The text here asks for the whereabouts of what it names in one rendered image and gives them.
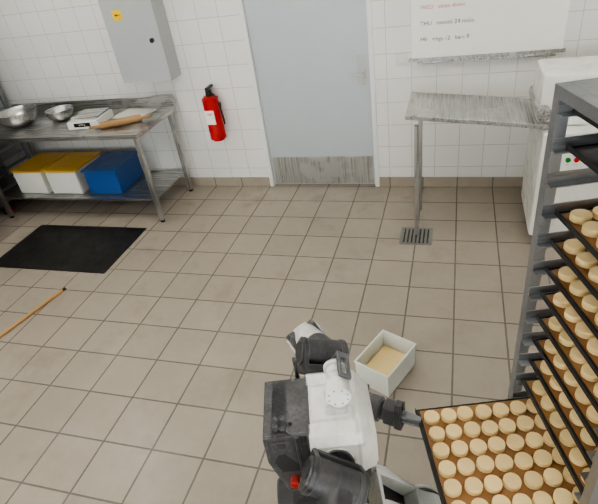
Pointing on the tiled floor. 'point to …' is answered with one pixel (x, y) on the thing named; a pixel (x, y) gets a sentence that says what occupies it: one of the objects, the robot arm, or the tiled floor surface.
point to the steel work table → (152, 189)
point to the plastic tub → (385, 362)
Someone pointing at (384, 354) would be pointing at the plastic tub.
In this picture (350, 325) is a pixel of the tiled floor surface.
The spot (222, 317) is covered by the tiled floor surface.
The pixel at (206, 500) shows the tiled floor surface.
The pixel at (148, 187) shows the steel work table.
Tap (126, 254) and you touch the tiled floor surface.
